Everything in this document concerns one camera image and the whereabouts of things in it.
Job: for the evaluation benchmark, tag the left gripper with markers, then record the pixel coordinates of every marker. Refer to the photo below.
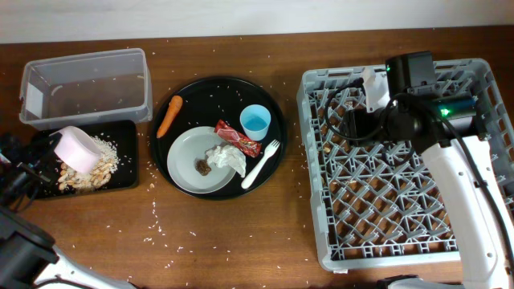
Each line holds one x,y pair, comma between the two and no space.
38,152

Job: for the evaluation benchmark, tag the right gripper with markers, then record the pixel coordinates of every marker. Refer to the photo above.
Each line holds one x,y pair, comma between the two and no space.
356,120

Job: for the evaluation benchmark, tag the pink bowl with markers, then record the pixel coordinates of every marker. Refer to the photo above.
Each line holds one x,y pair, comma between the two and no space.
77,149

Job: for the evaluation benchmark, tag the light blue cup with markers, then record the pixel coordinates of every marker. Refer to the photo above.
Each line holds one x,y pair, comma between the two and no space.
255,120

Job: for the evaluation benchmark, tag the orange carrot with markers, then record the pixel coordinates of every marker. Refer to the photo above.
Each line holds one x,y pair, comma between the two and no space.
175,105

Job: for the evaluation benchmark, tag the white tissue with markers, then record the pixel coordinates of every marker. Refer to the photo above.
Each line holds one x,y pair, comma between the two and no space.
227,155

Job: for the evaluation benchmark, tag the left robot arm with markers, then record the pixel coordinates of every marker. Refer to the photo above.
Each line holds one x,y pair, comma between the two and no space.
29,256

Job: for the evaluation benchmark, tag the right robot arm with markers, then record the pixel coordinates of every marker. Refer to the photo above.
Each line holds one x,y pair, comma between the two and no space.
407,102

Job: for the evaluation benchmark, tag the grey dishwasher rack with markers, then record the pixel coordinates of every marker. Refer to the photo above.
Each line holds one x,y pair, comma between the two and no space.
371,206

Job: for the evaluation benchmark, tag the rice and nutshell pile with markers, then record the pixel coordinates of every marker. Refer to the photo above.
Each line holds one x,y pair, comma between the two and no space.
100,175

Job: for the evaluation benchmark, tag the clear plastic bin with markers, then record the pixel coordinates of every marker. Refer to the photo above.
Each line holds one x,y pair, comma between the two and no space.
89,88

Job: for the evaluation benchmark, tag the black rectangular tray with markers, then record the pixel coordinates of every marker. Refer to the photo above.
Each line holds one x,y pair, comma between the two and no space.
123,135

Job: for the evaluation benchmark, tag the white plastic fork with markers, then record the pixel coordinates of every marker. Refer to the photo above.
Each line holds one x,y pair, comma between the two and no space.
269,151

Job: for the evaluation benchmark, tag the white plate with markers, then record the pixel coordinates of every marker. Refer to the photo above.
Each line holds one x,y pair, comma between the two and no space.
189,148

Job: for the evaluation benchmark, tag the brown food scrap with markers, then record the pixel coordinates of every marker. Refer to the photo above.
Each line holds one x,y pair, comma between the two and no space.
202,167

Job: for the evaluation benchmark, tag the red snack wrapper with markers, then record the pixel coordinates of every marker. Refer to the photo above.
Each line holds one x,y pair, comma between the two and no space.
249,147

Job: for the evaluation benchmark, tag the round black tray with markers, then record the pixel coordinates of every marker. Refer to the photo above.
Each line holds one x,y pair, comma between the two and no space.
205,102

